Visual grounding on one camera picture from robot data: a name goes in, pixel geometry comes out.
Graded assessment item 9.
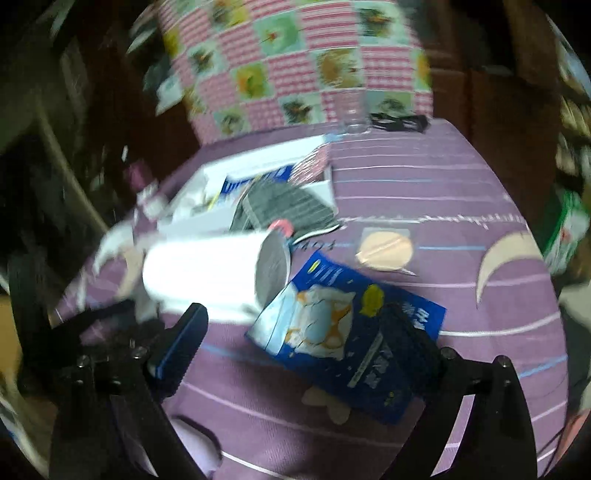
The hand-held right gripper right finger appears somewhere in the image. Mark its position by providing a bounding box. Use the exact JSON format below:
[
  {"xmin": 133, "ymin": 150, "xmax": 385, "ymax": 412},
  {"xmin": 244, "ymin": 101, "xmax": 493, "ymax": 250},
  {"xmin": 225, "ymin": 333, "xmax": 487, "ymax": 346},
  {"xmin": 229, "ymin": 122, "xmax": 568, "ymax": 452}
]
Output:
[{"xmin": 381, "ymin": 302, "xmax": 539, "ymax": 480}]

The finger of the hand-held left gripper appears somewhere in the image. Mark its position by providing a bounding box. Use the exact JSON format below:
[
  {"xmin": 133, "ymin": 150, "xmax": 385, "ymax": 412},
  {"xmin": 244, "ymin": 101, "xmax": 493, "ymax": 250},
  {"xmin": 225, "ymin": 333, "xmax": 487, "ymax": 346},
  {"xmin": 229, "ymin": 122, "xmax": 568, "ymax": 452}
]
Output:
[{"xmin": 60, "ymin": 299, "xmax": 139, "ymax": 334}]

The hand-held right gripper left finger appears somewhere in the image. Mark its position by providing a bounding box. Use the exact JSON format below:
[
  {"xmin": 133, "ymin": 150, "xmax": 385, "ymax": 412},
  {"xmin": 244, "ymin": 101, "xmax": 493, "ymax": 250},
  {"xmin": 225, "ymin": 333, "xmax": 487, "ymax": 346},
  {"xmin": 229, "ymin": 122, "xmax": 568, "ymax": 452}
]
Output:
[{"xmin": 48, "ymin": 302, "xmax": 209, "ymax": 480}]

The white paper roll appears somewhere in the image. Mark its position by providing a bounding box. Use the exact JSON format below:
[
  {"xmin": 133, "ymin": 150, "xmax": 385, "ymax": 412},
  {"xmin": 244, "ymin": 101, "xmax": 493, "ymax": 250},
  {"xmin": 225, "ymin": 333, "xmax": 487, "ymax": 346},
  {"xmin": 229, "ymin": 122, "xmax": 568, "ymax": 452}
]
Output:
[{"xmin": 141, "ymin": 229, "xmax": 293, "ymax": 324}]

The dark blue cartoon packet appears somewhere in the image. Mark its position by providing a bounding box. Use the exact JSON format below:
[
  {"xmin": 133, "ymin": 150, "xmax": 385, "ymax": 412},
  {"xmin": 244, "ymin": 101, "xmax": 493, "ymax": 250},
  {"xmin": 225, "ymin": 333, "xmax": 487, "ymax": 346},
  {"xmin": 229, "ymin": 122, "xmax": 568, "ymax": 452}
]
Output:
[{"xmin": 245, "ymin": 251, "xmax": 448, "ymax": 425}]

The beige makeup puff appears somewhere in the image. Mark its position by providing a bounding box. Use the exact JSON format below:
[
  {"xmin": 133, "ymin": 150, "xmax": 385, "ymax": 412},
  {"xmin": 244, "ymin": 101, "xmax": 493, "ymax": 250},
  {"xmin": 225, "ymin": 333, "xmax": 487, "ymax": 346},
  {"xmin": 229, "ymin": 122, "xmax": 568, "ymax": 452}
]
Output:
[{"xmin": 355, "ymin": 227, "xmax": 416, "ymax": 278}]

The blue and white packet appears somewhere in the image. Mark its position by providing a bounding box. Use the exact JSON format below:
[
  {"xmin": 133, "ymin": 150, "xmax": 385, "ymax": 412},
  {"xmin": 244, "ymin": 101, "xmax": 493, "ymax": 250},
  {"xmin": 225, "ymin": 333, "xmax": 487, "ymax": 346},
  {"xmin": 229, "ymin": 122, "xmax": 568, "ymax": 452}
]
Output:
[{"xmin": 221, "ymin": 164, "xmax": 296, "ymax": 204}]

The grey checked pouch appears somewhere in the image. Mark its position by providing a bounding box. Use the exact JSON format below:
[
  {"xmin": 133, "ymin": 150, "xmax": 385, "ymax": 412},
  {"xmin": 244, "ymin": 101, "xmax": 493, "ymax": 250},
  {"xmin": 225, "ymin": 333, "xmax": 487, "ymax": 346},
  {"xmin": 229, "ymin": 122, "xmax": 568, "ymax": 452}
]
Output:
[{"xmin": 229, "ymin": 180, "xmax": 341, "ymax": 243}]

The pink glitter scrub sponge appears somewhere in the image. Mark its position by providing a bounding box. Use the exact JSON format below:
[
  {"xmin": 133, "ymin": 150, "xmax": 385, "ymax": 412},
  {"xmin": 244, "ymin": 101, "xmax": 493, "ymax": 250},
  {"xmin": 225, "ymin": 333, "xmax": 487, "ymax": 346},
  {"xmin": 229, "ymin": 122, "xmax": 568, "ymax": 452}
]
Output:
[{"xmin": 288, "ymin": 143, "xmax": 331, "ymax": 188}]

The white cardboard box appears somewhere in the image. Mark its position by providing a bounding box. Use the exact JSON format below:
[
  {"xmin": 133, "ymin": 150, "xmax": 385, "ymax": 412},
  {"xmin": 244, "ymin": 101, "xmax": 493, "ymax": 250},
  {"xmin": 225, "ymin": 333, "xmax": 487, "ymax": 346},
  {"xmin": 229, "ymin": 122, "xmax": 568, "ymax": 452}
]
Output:
[{"xmin": 157, "ymin": 134, "xmax": 335, "ymax": 236}]

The white paper towel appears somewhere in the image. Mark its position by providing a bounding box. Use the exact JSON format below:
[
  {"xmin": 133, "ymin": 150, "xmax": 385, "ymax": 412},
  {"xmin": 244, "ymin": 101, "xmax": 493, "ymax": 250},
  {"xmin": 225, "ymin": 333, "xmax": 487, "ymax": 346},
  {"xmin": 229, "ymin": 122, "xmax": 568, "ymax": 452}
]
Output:
[{"xmin": 90, "ymin": 217, "xmax": 153, "ymax": 278}]

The purple pump bottle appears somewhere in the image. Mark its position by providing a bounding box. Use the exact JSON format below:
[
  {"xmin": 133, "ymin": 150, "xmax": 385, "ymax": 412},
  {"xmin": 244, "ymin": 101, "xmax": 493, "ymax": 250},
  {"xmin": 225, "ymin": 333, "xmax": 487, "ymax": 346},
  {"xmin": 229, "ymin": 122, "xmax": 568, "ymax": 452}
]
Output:
[{"xmin": 122, "ymin": 161, "xmax": 169, "ymax": 217}]

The purple printed tablecloth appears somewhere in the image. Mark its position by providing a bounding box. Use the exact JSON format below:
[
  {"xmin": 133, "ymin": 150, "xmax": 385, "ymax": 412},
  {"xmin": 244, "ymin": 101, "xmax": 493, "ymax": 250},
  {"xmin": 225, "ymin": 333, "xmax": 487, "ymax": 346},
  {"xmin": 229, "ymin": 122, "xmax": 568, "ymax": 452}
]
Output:
[{"xmin": 46, "ymin": 117, "xmax": 571, "ymax": 480}]

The green and white box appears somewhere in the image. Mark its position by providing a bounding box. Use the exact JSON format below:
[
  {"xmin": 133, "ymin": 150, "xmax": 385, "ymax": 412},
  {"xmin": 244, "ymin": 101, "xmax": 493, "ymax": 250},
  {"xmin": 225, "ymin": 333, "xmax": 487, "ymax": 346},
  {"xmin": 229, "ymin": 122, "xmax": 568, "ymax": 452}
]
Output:
[{"xmin": 542, "ymin": 189, "xmax": 587, "ymax": 278}]

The dark wooden cabinet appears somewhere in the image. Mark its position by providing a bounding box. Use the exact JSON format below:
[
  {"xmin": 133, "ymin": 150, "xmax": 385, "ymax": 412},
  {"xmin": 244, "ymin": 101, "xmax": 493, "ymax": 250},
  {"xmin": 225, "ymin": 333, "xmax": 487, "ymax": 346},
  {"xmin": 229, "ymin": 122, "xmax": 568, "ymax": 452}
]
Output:
[{"xmin": 0, "ymin": 0, "xmax": 199, "ymax": 259}]

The black plastic object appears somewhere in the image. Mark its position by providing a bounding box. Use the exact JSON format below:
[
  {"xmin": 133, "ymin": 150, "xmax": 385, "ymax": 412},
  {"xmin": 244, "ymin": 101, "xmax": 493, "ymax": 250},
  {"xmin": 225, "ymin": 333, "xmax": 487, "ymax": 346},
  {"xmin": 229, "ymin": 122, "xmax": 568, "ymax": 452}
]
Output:
[{"xmin": 369, "ymin": 112, "xmax": 430, "ymax": 134}]

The clear glass cup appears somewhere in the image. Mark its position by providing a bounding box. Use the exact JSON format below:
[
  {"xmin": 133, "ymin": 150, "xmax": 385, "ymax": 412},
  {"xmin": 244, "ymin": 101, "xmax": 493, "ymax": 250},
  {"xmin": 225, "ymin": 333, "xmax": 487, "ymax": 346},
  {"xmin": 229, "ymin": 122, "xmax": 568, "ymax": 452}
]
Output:
[{"xmin": 335, "ymin": 90, "xmax": 370, "ymax": 136}]

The brown wooden cabinet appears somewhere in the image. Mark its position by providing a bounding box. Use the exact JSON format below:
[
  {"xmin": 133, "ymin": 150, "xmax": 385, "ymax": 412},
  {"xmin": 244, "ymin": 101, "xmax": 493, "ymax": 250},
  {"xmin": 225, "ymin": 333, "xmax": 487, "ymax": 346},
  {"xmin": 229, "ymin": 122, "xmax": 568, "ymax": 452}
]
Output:
[{"xmin": 434, "ymin": 0, "xmax": 564, "ymax": 153}]

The pink checked chair cover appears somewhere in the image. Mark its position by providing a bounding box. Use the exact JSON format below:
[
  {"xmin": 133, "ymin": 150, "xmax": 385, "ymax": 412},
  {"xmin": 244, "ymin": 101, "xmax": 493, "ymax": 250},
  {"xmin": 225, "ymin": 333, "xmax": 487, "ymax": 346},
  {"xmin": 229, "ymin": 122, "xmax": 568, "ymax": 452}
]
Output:
[{"xmin": 154, "ymin": 0, "xmax": 435, "ymax": 144}]

